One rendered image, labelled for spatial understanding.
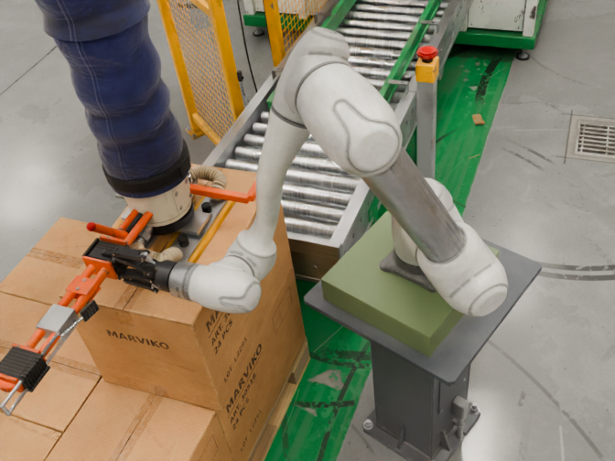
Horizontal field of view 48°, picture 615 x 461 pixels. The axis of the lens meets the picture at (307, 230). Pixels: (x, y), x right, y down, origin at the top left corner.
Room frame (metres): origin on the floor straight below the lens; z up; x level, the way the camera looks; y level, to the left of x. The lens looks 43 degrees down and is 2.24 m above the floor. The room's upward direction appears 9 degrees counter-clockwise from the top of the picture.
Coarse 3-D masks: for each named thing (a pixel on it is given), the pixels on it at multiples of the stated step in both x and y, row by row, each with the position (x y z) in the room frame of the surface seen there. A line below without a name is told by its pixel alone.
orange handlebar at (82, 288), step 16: (192, 192) 1.48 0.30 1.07; (208, 192) 1.46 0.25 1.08; (224, 192) 1.44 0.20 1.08; (240, 192) 1.43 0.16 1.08; (128, 224) 1.38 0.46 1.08; (144, 224) 1.37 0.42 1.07; (128, 240) 1.31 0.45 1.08; (80, 288) 1.16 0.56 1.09; (96, 288) 1.17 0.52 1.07; (64, 304) 1.12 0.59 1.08; (80, 304) 1.12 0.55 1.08; (32, 336) 1.04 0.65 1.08; (48, 352) 0.99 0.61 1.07; (0, 384) 0.91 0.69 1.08
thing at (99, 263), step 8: (96, 240) 1.31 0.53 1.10; (104, 240) 1.31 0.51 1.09; (112, 240) 1.30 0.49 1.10; (120, 240) 1.29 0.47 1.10; (88, 248) 1.28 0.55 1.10; (104, 248) 1.28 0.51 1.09; (112, 248) 1.28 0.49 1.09; (88, 256) 1.26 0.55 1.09; (88, 264) 1.24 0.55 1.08; (96, 264) 1.23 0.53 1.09; (104, 264) 1.22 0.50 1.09; (112, 264) 1.22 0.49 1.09; (120, 264) 1.24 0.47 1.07; (96, 272) 1.24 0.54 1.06; (112, 272) 1.21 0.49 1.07; (120, 272) 1.22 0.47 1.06
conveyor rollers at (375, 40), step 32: (384, 0) 3.56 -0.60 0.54; (416, 0) 3.49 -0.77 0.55; (448, 0) 3.48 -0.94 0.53; (352, 32) 3.26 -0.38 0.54; (384, 32) 3.19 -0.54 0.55; (352, 64) 2.98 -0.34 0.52; (384, 64) 2.90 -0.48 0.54; (256, 128) 2.52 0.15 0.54; (256, 160) 2.33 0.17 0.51; (320, 160) 2.22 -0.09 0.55; (288, 192) 2.06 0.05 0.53; (320, 192) 2.02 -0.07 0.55; (288, 224) 1.87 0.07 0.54; (320, 224) 1.84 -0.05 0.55
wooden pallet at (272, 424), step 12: (300, 348) 1.61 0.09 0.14; (300, 360) 1.59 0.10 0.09; (288, 372) 1.51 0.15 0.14; (300, 372) 1.57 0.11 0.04; (288, 384) 1.54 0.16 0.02; (288, 396) 1.49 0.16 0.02; (276, 408) 1.44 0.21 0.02; (276, 420) 1.39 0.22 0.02; (264, 432) 1.35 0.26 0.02; (276, 432) 1.35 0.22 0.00; (264, 444) 1.30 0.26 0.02; (252, 456) 1.20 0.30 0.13; (264, 456) 1.26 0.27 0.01
